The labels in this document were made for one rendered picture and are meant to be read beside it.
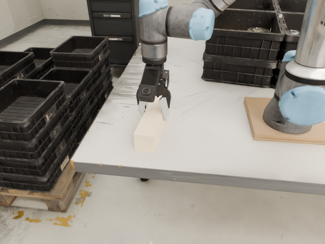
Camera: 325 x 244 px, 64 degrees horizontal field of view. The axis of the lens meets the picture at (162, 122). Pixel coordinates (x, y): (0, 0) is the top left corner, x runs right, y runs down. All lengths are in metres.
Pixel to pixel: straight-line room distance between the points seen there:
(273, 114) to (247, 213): 0.80
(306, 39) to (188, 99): 0.51
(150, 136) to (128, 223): 0.81
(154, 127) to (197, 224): 0.81
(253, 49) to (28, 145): 1.04
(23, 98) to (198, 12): 1.21
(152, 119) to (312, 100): 0.43
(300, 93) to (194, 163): 0.32
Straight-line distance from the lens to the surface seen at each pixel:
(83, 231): 1.49
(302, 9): 1.90
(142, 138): 0.74
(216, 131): 0.87
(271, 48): 1.12
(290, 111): 0.69
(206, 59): 1.13
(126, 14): 2.59
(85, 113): 1.80
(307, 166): 0.83
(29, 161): 1.37
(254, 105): 0.99
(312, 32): 0.65
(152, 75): 0.73
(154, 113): 0.83
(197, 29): 0.67
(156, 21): 0.69
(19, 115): 1.50
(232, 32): 1.09
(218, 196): 1.59
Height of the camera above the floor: 1.21
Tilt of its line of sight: 35 degrees down
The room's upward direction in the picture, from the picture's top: straight up
